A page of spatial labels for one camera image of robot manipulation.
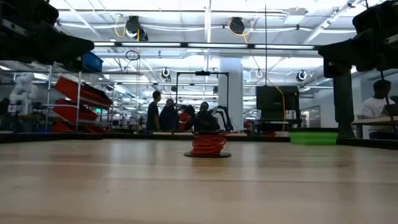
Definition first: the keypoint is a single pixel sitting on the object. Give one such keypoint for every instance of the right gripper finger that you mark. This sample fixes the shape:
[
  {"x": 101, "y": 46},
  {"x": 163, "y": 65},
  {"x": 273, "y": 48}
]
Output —
[{"x": 339, "y": 56}]

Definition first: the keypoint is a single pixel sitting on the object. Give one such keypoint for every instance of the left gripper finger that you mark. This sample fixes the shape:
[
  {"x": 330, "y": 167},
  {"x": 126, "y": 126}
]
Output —
[{"x": 77, "y": 48}]

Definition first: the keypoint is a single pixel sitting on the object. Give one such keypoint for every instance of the black background robot arm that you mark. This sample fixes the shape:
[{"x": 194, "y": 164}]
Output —
[{"x": 225, "y": 115}]

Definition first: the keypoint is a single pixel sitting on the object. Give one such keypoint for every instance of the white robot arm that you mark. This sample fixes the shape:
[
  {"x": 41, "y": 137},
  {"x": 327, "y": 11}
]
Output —
[{"x": 23, "y": 90}]

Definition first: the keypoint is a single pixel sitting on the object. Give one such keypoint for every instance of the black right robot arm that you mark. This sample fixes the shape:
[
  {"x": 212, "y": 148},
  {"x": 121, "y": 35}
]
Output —
[{"x": 376, "y": 15}]

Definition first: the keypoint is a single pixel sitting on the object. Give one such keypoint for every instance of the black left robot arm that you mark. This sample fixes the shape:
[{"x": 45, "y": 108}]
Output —
[{"x": 25, "y": 11}]

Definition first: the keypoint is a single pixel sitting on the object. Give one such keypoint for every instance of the blue plastic bin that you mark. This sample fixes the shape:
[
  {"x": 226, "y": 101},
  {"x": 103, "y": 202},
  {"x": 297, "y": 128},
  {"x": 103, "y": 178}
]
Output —
[{"x": 93, "y": 62}]

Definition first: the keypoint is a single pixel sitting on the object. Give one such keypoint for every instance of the metal shelf rack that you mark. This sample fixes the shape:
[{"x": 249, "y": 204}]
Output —
[{"x": 78, "y": 84}]

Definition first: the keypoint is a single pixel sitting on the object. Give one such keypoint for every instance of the red shelf bin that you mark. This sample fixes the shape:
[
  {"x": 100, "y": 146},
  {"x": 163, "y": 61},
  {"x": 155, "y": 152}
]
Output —
[
  {"x": 68, "y": 112},
  {"x": 62, "y": 127},
  {"x": 70, "y": 88}
]

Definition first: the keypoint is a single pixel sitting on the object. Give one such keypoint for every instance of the person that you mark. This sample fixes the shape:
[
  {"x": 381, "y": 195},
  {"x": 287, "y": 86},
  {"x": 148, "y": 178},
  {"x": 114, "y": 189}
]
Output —
[
  {"x": 169, "y": 118},
  {"x": 374, "y": 105},
  {"x": 153, "y": 115},
  {"x": 205, "y": 119}
]

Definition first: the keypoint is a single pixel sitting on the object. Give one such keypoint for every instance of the wooden side table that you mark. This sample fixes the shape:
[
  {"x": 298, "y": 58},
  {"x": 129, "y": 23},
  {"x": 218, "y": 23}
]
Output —
[{"x": 373, "y": 120}]

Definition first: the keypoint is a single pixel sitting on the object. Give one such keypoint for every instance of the thin black vertical pole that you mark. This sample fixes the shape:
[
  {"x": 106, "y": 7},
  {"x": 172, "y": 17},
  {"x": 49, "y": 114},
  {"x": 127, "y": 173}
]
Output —
[{"x": 265, "y": 46}]

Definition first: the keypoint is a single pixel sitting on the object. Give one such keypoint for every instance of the black monitor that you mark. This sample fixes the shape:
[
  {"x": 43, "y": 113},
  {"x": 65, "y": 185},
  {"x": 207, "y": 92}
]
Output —
[{"x": 273, "y": 99}]

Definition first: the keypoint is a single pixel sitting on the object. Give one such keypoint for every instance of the green collapsible container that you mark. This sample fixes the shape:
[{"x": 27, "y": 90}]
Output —
[{"x": 311, "y": 138}]

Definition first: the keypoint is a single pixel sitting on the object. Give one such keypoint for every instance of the white building column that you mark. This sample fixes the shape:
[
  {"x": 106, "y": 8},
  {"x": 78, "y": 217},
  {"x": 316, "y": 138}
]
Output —
[{"x": 231, "y": 93}]

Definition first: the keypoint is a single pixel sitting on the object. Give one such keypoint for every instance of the long ceiling light bar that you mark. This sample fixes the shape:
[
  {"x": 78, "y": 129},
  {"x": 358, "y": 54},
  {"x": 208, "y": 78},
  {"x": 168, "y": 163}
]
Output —
[{"x": 217, "y": 45}]

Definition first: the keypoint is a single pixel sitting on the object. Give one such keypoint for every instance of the black upright frame post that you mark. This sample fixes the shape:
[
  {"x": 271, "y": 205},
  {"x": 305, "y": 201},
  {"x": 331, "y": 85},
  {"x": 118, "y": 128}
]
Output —
[{"x": 343, "y": 105}]

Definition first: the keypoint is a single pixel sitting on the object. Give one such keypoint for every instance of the black table edge rail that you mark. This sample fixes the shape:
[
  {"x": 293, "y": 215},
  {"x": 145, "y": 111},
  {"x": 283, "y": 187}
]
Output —
[{"x": 93, "y": 137}]

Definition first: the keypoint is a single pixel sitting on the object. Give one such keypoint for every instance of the black gantry frame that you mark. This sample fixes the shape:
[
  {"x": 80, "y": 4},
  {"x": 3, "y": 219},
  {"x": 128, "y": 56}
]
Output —
[{"x": 202, "y": 73}]

